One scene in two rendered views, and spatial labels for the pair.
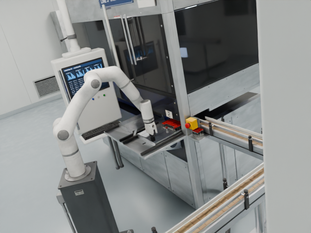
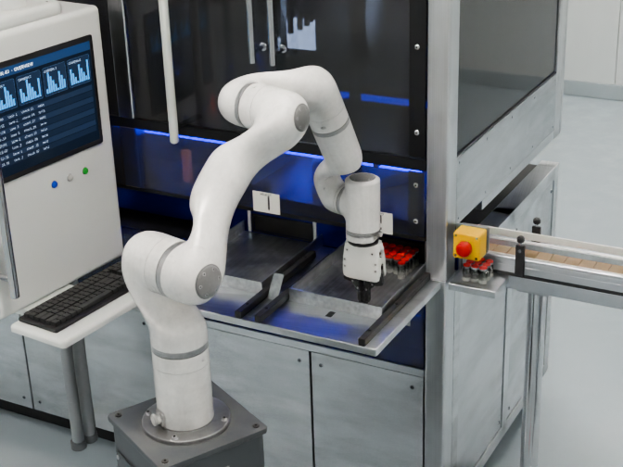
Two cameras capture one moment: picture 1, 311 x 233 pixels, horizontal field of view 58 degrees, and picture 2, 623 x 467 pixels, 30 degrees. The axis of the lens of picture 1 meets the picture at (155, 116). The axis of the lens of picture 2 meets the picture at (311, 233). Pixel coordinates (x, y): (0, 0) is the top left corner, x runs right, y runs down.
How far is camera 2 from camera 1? 154 cm
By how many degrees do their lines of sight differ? 28
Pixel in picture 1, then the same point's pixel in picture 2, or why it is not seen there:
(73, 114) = (224, 216)
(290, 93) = not seen: outside the picture
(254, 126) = not seen: hidden behind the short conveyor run
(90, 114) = (42, 241)
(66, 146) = (189, 324)
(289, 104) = not seen: outside the picture
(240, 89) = (527, 150)
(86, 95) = (264, 154)
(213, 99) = (489, 175)
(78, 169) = (208, 402)
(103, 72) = (292, 84)
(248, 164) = (519, 374)
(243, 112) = (525, 217)
